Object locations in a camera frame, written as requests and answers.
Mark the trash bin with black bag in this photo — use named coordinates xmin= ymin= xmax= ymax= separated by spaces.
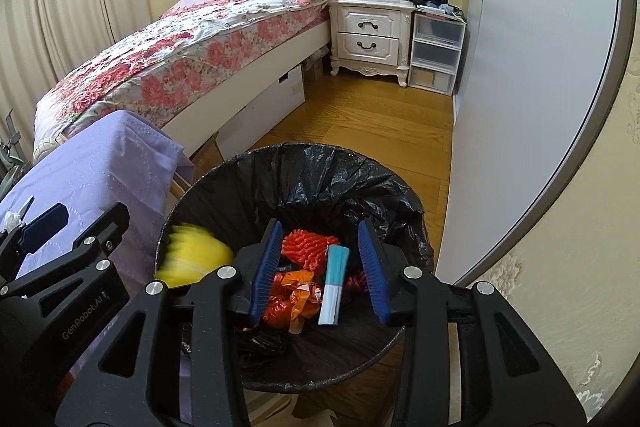
xmin=155 ymin=143 xmax=435 ymax=395

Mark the beige curtain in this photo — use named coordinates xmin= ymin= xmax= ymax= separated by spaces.
xmin=0 ymin=0 xmax=156 ymax=158

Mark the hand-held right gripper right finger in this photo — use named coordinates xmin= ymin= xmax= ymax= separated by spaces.
xmin=357 ymin=219 xmax=587 ymax=427

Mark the orange crinkled wrapper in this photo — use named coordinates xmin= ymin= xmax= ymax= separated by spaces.
xmin=287 ymin=284 xmax=326 ymax=335

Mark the red foam fruit net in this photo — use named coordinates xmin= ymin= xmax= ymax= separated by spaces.
xmin=281 ymin=229 xmax=341 ymax=272

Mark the pink floral bedspread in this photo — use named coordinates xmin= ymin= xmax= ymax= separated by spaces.
xmin=34 ymin=0 xmax=336 ymax=158

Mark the teal and white packet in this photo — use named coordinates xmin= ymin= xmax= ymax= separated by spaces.
xmin=318 ymin=244 xmax=350 ymax=327

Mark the grey chair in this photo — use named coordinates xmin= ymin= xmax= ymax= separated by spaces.
xmin=0 ymin=107 xmax=26 ymax=178

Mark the white storage box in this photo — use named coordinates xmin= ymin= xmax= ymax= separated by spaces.
xmin=217 ymin=64 xmax=307 ymax=158

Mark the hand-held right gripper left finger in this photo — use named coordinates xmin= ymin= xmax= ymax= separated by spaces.
xmin=56 ymin=218 xmax=285 ymax=427

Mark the white sliding door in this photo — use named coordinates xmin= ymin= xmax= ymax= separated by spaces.
xmin=435 ymin=0 xmax=638 ymax=290

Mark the white nightstand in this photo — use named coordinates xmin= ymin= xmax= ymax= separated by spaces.
xmin=327 ymin=0 xmax=416 ymax=86

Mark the clear plastic drawer unit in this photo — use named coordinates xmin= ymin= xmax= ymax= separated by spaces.
xmin=407 ymin=9 xmax=467 ymax=95

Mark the yellow foam fruit net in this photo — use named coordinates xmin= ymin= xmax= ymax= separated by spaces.
xmin=152 ymin=223 xmax=236 ymax=290

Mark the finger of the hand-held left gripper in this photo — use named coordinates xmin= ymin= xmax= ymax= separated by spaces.
xmin=0 ymin=196 xmax=70 ymax=283
xmin=0 ymin=202 xmax=131 ymax=305

